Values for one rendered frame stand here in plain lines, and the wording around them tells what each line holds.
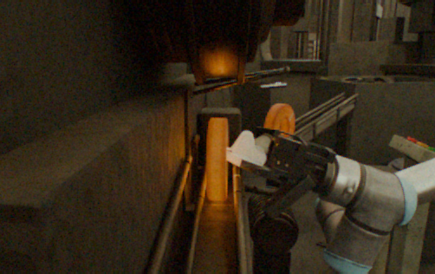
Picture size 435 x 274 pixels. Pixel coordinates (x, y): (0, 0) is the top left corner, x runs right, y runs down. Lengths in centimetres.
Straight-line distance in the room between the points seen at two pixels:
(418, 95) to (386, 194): 238
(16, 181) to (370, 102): 269
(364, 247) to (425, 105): 245
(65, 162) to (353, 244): 61
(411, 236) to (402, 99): 156
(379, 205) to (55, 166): 59
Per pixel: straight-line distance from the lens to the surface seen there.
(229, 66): 51
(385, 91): 285
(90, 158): 21
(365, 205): 70
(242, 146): 63
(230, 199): 68
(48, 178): 18
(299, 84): 325
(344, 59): 505
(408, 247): 160
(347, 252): 74
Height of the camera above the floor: 93
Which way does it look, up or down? 14 degrees down
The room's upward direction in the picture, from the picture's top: straight up
